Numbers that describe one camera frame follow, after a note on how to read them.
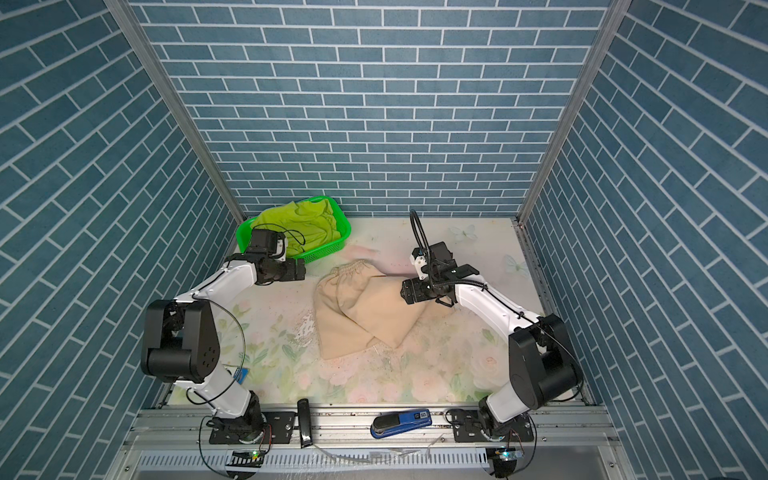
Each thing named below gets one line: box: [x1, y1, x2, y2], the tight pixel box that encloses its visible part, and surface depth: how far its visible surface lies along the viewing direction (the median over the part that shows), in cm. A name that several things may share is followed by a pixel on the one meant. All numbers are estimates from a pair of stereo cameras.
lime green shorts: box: [252, 199, 341, 257], surface depth 113 cm
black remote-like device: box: [297, 398, 313, 449], surface depth 74 cm
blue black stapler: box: [370, 408, 433, 439], surface depth 74 cm
